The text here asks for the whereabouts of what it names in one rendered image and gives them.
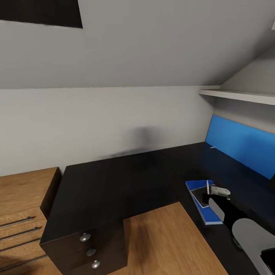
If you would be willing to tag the bookcase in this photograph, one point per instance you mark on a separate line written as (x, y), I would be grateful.
(259, 97)

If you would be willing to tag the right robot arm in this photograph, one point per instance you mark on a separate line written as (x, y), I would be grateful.
(258, 243)

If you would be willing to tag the notebook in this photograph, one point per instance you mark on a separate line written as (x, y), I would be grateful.
(197, 193)

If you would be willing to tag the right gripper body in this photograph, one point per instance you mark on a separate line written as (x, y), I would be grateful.
(205, 198)

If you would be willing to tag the desk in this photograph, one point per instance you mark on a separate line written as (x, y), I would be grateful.
(95, 194)

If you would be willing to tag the room divider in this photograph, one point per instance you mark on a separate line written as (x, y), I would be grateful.
(252, 147)

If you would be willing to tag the folder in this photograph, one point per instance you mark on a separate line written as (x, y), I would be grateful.
(208, 216)

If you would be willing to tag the mouse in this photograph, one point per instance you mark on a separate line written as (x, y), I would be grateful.
(236, 242)

